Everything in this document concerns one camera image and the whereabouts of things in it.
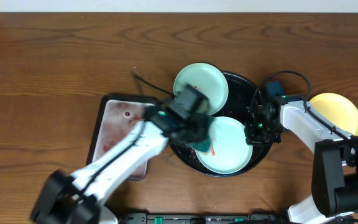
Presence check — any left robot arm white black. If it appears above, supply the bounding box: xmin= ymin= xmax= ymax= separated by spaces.
xmin=30 ymin=106 xmax=213 ymax=223

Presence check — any green scrubbing sponge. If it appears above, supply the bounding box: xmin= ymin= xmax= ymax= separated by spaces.
xmin=189 ymin=116 xmax=214 ymax=155

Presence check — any yellow plate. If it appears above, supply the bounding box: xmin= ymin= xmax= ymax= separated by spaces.
xmin=310 ymin=93 xmax=358 ymax=136

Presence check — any black rectangular soapy tray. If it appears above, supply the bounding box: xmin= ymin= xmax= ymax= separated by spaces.
xmin=86 ymin=93 xmax=157 ymax=164

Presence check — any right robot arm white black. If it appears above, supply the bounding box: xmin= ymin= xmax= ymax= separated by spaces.
xmin=245 ymin=95 xmax=358 ymax=223

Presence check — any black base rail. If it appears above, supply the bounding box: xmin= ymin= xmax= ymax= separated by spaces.
xmin=118 ymin=209 xmax=290 ymax=224

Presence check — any mint plate with red streak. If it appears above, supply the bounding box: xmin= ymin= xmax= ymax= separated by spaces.
xmin=195 ymin=116 xmax=253 ymax=175

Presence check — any mint plate upper left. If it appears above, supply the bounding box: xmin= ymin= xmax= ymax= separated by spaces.
xmin=173 ymin=63 xmax=229 ymax=115

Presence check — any round black serving tray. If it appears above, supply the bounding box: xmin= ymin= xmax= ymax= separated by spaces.
xmin=169 ymin=72 xmax=272 ymax=177

